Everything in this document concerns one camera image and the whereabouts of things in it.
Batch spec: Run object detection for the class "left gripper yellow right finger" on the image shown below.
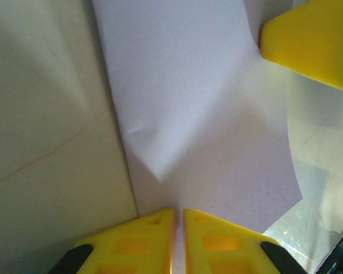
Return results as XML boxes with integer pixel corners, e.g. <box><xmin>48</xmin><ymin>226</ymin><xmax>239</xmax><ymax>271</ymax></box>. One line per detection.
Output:
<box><xmin>182</xmin><ymin>209</ymin><xmax>304</xmax><ymax>274</ymax></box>

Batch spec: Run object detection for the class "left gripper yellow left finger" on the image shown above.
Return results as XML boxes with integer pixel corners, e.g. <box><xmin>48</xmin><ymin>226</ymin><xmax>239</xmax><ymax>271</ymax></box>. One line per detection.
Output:
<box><xmin>50</xmin><ymin>207</ymin><xmax>177</xmax><ymax>274</ymax></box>

